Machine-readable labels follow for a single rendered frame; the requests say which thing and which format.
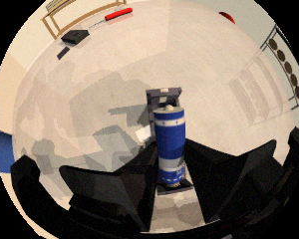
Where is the red screwdriver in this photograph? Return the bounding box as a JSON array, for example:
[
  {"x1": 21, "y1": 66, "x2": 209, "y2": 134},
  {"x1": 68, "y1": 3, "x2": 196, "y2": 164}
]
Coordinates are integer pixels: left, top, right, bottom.
[{"x1": 89, "y1": 8, "x2": 134, "y2": 28}]

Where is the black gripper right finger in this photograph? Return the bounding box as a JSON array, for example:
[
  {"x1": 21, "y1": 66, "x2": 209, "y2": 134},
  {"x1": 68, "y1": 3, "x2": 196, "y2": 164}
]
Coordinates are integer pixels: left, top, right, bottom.
[{"x1": 184, "y1": 138, "x2": 277, "y2": 224}]

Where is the blue and silver battery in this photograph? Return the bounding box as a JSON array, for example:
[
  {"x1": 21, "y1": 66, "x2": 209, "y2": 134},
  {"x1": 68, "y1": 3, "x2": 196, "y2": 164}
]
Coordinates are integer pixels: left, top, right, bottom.
[{"x1": 153, "y1": 104, "x2": 185, "y2": 184}]

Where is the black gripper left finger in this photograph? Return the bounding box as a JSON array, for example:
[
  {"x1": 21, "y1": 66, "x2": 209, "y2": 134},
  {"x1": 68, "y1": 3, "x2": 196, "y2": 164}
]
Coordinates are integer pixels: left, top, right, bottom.
[{"x1": 59, "y1": 141, "x2": 158, "y2": 232}]

